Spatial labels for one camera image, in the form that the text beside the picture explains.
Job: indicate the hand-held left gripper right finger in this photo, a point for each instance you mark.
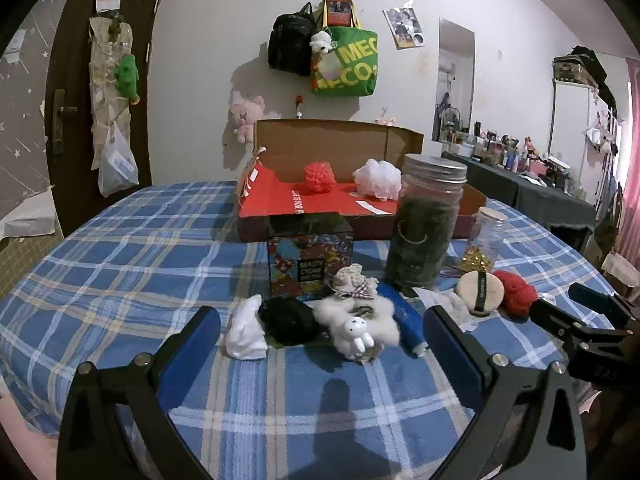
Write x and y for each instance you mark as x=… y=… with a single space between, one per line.
x=445 y=330

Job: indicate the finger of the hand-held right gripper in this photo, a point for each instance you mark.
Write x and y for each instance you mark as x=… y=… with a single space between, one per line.
x=592 y=297
x=555 y=317

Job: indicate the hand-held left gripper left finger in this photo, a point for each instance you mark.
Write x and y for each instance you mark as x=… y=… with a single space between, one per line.
x=200 y=327

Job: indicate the white tissue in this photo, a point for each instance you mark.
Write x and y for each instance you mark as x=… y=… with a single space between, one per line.
x=452 y=305

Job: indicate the red knitted mesh pouch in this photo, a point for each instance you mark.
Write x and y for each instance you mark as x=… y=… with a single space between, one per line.
x=517 y=292

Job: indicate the white cloth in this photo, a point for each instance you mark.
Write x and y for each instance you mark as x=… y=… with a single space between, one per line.
x=245 y=332

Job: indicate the beige powder puff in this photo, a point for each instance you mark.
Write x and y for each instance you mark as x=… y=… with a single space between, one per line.
x=480 y=292

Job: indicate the white fluffy rabbit plush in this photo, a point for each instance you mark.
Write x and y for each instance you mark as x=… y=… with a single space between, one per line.
x=350 y=330

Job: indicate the red cardboard box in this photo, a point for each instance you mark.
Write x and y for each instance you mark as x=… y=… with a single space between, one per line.
x=320 y=205

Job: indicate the person's right forearm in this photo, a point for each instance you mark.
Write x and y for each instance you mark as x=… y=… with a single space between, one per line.
x=617 y=435

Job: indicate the blue cylinder tube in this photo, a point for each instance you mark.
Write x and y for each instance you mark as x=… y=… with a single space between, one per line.
x=407 y=320

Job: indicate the blue plaid blanket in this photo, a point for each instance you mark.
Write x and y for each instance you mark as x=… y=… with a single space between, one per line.
x=150 y=260

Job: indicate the black yarn ball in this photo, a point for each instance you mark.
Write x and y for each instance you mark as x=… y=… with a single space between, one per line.
x=290 y=320

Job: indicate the large glass jar metal lid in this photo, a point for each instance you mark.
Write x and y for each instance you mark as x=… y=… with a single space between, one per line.
x=425 y=230

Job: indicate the small glass jar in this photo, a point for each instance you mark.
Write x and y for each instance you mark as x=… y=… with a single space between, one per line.
x=487 y=235

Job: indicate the pink curtain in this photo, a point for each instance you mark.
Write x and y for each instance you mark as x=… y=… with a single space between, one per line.
x=630 y=185

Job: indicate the dark dresser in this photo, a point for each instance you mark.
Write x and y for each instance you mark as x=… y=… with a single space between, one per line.
x=525 y=195

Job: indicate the colourful printed black box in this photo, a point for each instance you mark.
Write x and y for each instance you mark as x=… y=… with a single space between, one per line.
x=310 y=260

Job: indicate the row of cosmetic bottles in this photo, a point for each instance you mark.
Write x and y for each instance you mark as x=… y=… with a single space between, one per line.
x=515 y=152

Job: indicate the white mesh bath puff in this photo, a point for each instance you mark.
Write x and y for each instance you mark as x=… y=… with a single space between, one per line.
x=377 y=176

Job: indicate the clear plastic bag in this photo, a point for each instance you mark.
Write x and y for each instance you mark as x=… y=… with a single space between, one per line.
x=116 y=165

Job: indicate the red mesh bath puff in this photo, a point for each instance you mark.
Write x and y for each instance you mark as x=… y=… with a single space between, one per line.
x=320 y=176

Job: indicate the white paper sheet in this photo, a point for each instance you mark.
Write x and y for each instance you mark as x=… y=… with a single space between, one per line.
x=25 y=220

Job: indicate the pink pig plush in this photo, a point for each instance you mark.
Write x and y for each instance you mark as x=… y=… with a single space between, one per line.
x=246 y=117

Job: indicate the metal stick with red tip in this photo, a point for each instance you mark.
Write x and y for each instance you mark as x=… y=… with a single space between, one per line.
x=299 y=106

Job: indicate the beige hanging organiser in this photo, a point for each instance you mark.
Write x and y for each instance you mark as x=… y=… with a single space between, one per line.
x=105 y=85

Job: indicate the green plush toy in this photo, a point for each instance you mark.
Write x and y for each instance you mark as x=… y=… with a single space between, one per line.
x=127 y=75

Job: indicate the green tote bag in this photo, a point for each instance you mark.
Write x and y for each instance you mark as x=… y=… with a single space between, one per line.
x=347 y=67

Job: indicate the black backpack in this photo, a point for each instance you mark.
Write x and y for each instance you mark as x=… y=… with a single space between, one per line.
x=292 y=42

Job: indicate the dark brown door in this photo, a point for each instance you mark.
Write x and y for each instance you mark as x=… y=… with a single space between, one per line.
x=65 y=60

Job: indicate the photo collage poster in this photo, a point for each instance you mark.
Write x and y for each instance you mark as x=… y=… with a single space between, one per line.
x=406 y=27

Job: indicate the white plush dog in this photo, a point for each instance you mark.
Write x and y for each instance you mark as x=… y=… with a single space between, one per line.
x=321 y=41

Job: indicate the red framed picture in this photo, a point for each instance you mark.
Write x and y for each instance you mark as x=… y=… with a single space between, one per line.
x=339 y=12

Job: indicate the wall mirror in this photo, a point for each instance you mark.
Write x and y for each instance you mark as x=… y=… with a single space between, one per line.
x=455 y=85

